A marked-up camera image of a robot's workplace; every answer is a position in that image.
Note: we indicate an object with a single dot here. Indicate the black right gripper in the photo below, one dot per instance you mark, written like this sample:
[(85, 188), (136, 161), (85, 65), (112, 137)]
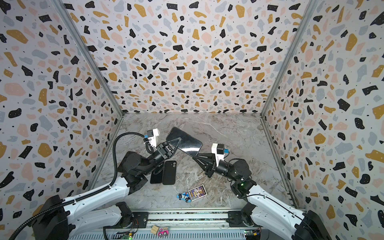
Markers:
[(210, 165)]

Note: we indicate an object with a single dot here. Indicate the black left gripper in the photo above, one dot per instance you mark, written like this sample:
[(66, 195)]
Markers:
[(166, 152)]

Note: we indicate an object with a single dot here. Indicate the black phone case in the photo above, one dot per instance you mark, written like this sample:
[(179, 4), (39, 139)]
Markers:
[(169, 173)]

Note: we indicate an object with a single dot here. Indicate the large black phone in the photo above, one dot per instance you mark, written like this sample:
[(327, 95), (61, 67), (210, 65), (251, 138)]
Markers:
[(157, 175)]

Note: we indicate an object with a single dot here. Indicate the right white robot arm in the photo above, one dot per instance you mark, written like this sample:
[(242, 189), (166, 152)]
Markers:
[(263, 209)]

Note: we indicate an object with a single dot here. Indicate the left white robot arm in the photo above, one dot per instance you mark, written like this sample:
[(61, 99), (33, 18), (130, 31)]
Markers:
[(61, 219)]

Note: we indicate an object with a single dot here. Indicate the purple card box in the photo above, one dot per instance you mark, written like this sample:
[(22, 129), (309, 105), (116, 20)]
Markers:
[(197, 193)]

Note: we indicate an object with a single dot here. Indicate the blue toy car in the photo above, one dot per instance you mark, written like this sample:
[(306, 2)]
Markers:
[(184, 197)]

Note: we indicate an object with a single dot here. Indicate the pink toy car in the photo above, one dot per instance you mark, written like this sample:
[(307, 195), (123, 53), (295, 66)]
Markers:
[(163, 232)]

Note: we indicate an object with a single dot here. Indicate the small wooden block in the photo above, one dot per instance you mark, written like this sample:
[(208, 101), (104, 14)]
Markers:
[(155, 229)]

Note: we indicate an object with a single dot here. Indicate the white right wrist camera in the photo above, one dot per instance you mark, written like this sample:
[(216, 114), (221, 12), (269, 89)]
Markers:
[(220, 152)]

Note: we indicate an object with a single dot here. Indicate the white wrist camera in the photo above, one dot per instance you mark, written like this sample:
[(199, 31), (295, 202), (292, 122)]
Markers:
[(220, 152), (151, 137)]

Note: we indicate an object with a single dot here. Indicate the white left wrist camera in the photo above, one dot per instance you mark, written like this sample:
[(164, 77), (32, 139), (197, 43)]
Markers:
[(151, 137)]

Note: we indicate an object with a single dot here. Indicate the aluminium left corner post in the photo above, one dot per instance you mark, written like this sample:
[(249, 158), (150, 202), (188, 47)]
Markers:
[(65, 16)]

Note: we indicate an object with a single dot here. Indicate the aluminium corner post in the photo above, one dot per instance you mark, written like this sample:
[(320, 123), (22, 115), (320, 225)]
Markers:
[(65, 16), (290, 54)]

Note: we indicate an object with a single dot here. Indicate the aluminium right corner post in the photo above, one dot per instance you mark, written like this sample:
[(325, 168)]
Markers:
[(290, 54)]

